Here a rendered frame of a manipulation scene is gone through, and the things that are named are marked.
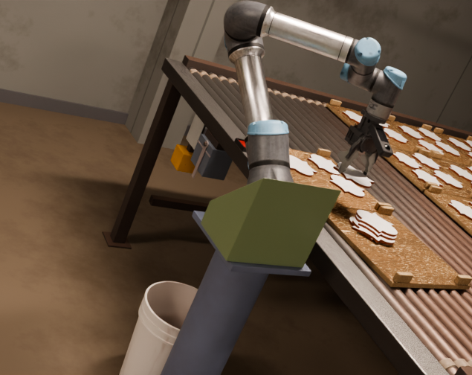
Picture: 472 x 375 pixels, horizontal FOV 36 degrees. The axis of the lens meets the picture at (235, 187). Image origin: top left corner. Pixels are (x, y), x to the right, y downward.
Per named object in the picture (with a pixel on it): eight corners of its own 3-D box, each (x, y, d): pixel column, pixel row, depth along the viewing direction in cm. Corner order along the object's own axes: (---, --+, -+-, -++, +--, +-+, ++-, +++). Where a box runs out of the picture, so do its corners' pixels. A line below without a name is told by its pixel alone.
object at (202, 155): (195, 184, 278) (212, 143, 271) (183, 167, 289) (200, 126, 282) (221, 188, 284) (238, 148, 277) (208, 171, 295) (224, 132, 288)
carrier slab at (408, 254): (390, 287, 205) (392, 283, 204) (313, 208, 235) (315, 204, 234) (469, 289, 225) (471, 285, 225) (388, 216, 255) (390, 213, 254)
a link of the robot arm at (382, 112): (398, 110, 228) (379, 106, 223) (391, 123, 230) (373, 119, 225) (383, 100, 234) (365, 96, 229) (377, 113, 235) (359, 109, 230)
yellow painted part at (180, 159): (176, 171, 297) (197, 119, 288) (169, 160, 304) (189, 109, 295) (194, 174, 301) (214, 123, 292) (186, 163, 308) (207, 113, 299)
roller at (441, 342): (458, 388, 180) (468, 373, 178) (194, 77, 331) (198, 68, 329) (472, 388, 182) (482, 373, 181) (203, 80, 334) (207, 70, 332)
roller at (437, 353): (444, 388, 177) (454, 372, 176) (183, 75, 328) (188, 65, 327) (458, 388, 180) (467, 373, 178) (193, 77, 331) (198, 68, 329)
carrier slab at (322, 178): (312, 207, 236) (314, 202, 235) (254, 146, 266) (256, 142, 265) (389, 216, 255) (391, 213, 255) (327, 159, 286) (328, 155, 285)
